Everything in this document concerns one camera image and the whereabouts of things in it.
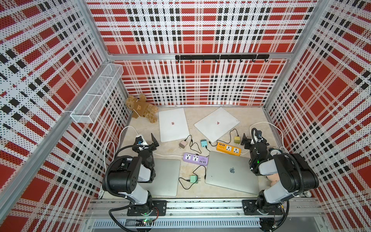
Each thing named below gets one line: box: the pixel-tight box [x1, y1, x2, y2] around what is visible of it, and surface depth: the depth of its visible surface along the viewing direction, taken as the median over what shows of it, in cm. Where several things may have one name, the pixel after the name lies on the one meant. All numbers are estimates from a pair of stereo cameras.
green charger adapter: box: [189, 174, 199, 184], surface depth 84 cm
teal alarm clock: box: [268, 147, 284, 157], surface depth 92 cm
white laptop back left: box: [158, 107, 190, 143], surface depth 109 cm
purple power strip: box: [182, 152, 209, 167], surface depth 91 cm
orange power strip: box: [216, 142, 242, 157], surface depth 95 cm
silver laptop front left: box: [138, 158, 181, 197], surface depth 86 cm
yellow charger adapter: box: [233, 135, 241, 145], surface depth 100 cm
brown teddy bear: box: [125, 93, 159, 123], surface depth 113 cm
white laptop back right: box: [194, 107, 241, 143], surface depth 113 cm
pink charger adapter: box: [178, 140, 188, 149], surface depth 100 cm
